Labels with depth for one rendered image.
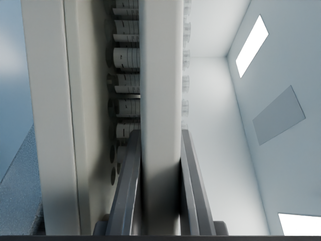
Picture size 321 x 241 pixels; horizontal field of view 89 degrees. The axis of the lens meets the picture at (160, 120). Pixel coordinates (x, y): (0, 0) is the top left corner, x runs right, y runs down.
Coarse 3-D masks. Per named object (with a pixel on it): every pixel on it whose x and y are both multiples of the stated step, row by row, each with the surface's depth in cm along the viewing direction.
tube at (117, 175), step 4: (112, 168) 12; (116, 168) 12; (120, 168) 13; (112, 172) 12; (116, 172) 12; (112, 176) 12; (116, 176) 12; (112, 180) 12; (116, 180) 12; (112, 184) 12; (116, 184) 12
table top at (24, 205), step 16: (32, 128) 13; (32, 144) 12; (16, 160) 11; (32, 160) 11; (16, 176) 10; (32, 176) 10; (0, 192) 10; (16, 192) 10; (32, 192) 10; (0, 208) 9; (16, 208) 9; (32, 208) 9; (0, 224) 9; (16, 224) 9; (32, 224) 9
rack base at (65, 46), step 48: (48, 0) 7; (96, 0) 9; (48, 48) 7; (96, 48) 9; (48, 96) 7; (96, 96) 9; (48, 144) 8; (96, 144) 9; (48, 192) 8; (96, 192) 9
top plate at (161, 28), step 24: (144, 0) 7; (168, 0) 7; (144, 24) 7; (168, 24) 7; (144, 48) 7; (168, 48) 7; (144, 72) 7; (168, 72) 7; (144, 96) 8; (168, 96) 8; (144, 120) 8; (168, 120) 8; (144, 144) 8; (168, 144) 8; (144, 168) 8; (168, 168) 8; (144, 192) 8; (168, 192) 8; (144, 216) 8; (168, 216) 8
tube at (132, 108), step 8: (112, 104) 11; (120, 104) 11; (128, 104) 11; (136, 104) 11; (184, 104) 11; (112, 112) 11; (120, 112) 11; (128, 112) 11; (136, 112) 11; (184, 112) 12
